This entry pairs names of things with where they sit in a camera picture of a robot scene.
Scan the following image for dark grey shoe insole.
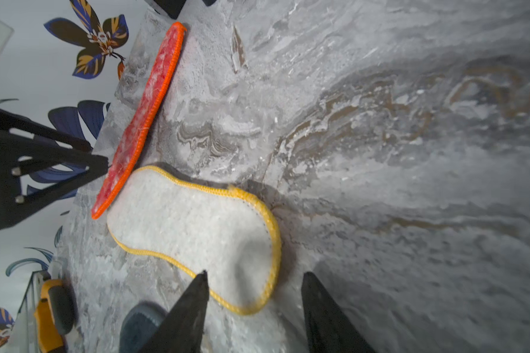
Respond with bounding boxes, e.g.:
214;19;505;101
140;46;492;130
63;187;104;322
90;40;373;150
119;302;166;353

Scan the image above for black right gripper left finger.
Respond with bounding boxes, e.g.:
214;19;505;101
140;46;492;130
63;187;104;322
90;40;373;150
139;271;210;352

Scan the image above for yellow handled pliers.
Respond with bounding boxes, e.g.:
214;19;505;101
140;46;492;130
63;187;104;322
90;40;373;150
34;279;75;353

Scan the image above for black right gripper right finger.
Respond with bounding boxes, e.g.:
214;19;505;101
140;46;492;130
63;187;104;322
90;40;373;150
301;272;375;353

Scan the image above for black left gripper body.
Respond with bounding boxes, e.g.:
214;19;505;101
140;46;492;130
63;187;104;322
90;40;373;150
0;110;27;230

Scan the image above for small black box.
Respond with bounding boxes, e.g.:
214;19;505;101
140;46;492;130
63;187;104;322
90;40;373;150
146;0;186;20

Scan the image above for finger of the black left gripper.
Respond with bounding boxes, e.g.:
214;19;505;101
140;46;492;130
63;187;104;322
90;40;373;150
8;128;108;221

